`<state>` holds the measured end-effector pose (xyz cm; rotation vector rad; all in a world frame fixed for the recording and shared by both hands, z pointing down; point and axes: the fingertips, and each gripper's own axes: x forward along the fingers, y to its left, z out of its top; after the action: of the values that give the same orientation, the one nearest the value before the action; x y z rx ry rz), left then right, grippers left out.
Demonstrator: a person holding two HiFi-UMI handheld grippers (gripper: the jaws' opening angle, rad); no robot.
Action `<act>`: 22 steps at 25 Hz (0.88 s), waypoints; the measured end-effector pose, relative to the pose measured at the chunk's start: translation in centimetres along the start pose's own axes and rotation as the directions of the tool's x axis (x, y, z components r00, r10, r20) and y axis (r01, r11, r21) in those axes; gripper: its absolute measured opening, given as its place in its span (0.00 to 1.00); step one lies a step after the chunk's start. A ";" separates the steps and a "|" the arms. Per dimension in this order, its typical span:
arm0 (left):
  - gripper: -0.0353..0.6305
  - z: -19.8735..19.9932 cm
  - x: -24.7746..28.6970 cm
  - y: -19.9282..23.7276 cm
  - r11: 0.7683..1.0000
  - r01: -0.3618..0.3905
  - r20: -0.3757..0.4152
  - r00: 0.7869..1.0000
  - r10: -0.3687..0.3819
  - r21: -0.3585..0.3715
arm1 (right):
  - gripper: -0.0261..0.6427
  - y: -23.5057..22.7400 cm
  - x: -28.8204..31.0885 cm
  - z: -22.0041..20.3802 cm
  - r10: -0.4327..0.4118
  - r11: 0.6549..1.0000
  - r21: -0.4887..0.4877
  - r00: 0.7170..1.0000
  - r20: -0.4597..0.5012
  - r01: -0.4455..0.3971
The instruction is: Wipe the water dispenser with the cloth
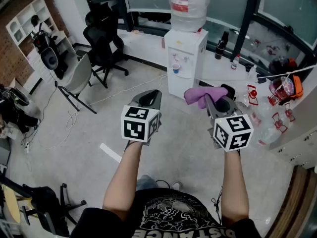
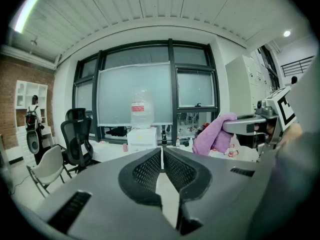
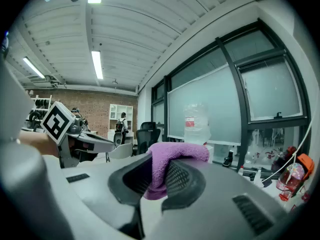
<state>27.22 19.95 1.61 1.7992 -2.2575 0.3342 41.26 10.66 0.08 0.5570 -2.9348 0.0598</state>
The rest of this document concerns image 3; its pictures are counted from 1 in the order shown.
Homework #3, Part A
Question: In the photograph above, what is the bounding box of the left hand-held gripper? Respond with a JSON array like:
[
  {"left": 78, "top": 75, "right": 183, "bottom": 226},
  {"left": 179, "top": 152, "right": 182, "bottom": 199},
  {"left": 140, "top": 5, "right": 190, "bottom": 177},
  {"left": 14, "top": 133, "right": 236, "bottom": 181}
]
[{"left": 39, "top": 101, "right": 116, "bottom": 169}]

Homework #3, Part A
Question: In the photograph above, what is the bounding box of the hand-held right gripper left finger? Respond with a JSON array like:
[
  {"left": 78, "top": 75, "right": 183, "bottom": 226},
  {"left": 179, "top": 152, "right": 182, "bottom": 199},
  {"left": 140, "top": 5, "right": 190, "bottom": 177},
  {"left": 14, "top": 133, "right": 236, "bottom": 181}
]
[{"left": 107, "top": 153, "right": 154, "bottom": 207}]

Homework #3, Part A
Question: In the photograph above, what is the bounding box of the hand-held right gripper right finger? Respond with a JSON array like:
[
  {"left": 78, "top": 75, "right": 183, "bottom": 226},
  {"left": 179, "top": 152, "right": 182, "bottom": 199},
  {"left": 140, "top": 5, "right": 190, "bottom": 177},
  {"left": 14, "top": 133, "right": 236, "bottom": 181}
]
[{"left": 161, "top": 158, "right": 207, "bottom": 213}]

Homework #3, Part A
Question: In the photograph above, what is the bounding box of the purple cloth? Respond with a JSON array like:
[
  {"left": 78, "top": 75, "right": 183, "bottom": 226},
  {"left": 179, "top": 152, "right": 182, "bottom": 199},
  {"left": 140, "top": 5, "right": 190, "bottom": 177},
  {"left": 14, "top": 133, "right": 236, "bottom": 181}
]
[{"left": 143, "top": 141, "right": 210, "bottom": 201}]

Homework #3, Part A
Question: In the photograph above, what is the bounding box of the white water dispenser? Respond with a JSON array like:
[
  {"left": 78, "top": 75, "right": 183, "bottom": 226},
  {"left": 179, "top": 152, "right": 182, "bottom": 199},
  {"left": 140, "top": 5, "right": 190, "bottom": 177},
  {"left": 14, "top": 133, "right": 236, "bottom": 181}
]
[{"left": 205, "top": 145, "right": 215, "bottom": 164}]

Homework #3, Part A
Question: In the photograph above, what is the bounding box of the person's left forearm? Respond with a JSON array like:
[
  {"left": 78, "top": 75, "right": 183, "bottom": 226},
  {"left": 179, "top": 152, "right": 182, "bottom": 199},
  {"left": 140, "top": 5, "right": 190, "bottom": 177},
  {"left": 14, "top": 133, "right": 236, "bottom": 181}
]
[{"left": 19, "top": 130, "right": 60, "bottom": 157}]

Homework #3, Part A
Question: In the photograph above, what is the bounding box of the plastic-wrapped clear water jug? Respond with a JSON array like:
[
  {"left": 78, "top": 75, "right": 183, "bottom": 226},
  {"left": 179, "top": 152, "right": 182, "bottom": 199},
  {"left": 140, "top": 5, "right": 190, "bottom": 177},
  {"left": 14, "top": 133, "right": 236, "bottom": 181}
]
[{"left": 183, "top": 102, "right": 212, "bottom": 145}]

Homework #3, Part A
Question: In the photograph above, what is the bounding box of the pink drinking bottle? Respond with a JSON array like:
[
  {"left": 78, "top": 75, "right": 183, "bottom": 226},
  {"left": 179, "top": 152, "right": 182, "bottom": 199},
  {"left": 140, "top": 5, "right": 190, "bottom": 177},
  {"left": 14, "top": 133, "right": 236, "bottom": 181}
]
[{"left": 275, "top": 162, "right": 306, "bottom": 202}]

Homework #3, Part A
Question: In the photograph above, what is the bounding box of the grey shell chair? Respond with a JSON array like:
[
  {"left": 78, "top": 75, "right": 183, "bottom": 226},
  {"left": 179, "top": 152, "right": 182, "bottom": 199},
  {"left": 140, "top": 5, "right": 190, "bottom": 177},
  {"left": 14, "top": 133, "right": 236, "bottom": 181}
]
[{"left": 105, "top": 143, "right": 134, "bottom": 163}]

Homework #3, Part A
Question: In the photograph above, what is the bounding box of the white cabinet shelf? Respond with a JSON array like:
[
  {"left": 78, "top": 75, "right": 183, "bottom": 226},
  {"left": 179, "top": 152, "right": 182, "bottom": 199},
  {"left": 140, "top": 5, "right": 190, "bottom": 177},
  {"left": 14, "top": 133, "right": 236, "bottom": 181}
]
[{"left": 108, "top": 103, "right": 134, "bottom": 140}]

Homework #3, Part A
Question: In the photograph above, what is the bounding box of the black office chair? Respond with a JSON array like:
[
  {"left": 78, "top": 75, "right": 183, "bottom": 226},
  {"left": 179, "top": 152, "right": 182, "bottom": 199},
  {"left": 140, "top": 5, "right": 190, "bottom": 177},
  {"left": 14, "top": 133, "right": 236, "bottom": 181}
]
[{"left": 135, "top": 121, "right": 162, "bottom": 156}]

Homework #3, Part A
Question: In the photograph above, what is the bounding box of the black bottle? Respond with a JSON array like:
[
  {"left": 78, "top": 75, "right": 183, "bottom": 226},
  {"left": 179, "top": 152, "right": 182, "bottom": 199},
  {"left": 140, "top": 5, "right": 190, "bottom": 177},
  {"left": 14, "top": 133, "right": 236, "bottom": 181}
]
[{"left": 222, "top": 150, "right": 235, "bottom": 168}]

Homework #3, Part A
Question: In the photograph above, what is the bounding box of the white storage rack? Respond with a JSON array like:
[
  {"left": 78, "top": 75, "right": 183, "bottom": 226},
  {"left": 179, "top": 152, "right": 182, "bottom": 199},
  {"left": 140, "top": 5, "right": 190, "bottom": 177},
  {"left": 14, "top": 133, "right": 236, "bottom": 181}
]
[{"left": 24, "top": 94, "right": 54, "bottom": 133}]

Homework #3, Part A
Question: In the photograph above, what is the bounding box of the frosted window film sheet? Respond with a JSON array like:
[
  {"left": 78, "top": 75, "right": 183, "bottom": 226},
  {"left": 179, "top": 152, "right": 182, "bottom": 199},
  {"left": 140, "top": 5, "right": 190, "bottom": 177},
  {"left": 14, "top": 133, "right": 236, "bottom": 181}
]
[{"left": 166, "top": 63, "right": 242, "bottom": 146}]

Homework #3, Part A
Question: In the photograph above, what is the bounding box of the dark red bag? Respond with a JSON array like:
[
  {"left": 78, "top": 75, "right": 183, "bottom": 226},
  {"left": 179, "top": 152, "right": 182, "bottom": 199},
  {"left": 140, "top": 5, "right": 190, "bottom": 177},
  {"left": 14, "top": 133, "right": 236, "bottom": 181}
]
[{"left": 271, "top": 145, "right": 298, "bottom": 174}]

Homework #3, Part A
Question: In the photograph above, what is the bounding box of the white cord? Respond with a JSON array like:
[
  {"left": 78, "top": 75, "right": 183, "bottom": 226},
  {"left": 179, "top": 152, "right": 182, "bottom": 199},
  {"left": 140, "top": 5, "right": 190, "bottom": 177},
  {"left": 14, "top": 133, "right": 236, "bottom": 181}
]
[{"left": 260, "top": 116, "right": 315, "bottom": 184}]

